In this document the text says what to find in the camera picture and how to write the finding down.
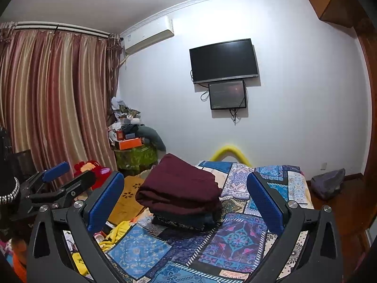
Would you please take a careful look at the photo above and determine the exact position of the red plush toy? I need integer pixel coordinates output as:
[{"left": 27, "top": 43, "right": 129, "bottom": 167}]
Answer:
[{"left": 73, "top": 160, "right": 112, "bottom": 191}]

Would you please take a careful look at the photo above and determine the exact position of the striped pink curtain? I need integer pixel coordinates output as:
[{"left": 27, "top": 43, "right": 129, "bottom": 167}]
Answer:
[{"left": 0, "top": 22, "right": 121, "bottom": 189}]

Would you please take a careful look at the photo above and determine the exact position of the yellow crumpled cloth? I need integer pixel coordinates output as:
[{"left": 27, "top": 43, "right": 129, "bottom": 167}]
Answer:
[{"left": 71, "top": 221, "right": 136, "bottom": 275}]

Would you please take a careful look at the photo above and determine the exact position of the black wall television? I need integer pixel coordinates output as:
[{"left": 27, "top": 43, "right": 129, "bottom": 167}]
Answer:
[{"left": 189, "top": 38, "right": 260, "bottom": 85}]

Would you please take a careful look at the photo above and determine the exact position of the grey bag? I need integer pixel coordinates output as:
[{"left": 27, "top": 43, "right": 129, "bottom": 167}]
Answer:
[{"left": 311, "top": 168, "right": 346, "bottom": 201}]

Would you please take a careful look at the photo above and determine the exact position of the maroon button-up shirt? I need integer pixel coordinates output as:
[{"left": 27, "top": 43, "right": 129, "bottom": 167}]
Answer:
[{"left": 135, "top": 153, "right": 223, "bottom": 216}]

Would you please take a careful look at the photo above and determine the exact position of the white wall air conditioner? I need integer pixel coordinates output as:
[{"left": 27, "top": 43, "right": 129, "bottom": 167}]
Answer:
[{"left": 123, "top": 16, "right": 175, "bottom": 55}]

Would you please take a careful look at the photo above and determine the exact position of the pile of cluttered household things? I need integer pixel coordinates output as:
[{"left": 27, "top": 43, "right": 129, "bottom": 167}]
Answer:
[{"left": 107, "top": 96, "right": 145, "bottom": 142}]

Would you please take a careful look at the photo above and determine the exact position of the small black wall monitor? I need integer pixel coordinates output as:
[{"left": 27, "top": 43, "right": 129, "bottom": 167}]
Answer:
[{"left": 208, "top": 79, "right": 247, "bottom": 110}]

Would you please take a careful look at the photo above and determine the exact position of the curtain rod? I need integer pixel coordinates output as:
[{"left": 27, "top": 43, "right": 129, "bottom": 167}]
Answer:
[{"left": 13, "top": 22, "right": 118, "bottom": 39}]

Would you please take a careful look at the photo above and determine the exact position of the green cloth covered table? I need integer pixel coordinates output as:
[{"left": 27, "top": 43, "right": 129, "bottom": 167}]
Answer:
[{"left": 113, "top": 146, "right": 158, "bottom": 177}]

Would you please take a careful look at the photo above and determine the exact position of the dark teal cushion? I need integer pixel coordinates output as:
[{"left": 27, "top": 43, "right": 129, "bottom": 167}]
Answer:
[{"left": 138, "top": 125, "right": 167, "bottom": 154}]

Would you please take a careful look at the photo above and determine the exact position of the person's left forearm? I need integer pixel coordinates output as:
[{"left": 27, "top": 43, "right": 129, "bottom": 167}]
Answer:
[{"left": 9, "top": 239, "right": 28, "bottom": 282}]

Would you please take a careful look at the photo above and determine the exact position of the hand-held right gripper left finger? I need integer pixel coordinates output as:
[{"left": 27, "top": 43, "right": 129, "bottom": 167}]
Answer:
[{"left": 26, "top": 171, "right": 126, "bottom": 283}]

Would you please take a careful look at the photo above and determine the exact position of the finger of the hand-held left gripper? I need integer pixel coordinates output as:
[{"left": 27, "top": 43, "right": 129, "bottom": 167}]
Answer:
[
  {"left": 28, "top": 170, "right": 97, "bottom": 210},
  {"left": 22, "top": 162, "right": 71, "bottom": 195}
]

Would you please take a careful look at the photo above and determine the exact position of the black patterned folded cloth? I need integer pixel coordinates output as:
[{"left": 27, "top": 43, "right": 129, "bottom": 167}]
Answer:
[{"left": 152, "top": 215, "right": 220, "bottom": 233}]

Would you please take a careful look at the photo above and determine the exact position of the patchwork printed blanket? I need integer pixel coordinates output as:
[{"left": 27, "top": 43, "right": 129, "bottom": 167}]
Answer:
[{"left": 102, "top": 161, "right": 314, "bottom": 283}]

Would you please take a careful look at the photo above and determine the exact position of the brown wooden wall cabinet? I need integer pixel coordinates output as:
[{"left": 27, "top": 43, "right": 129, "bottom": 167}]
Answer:
[{"left": 305, "top": 0, "right": 366, "bottom": 28}]

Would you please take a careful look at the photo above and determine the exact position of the orange box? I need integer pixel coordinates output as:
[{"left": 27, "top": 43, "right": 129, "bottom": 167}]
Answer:
[{"left": 114, "top": 137, "right": 142, "bottom": 151}]

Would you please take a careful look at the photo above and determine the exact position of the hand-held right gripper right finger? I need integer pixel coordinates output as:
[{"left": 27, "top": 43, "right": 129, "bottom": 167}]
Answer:
[{"left": 247, "top": 171, "right": 345, "bottom": 283}]

